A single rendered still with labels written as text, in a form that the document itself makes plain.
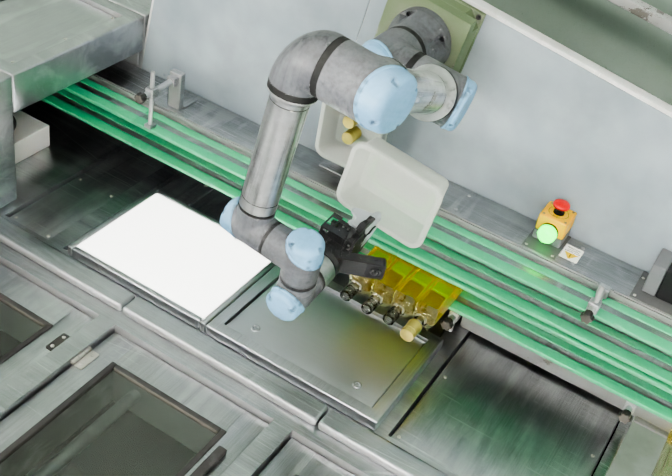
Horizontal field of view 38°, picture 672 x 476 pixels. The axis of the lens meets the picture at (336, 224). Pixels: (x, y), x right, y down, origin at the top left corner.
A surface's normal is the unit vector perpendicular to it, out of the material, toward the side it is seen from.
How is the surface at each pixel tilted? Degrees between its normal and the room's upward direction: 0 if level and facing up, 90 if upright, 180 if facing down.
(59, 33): 90
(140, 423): 90
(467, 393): 90
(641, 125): 0
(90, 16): 90
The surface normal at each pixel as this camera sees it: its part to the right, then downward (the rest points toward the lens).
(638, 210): -0.52, 0.45
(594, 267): 0.16, -0.79
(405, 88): 0.73, 0.56
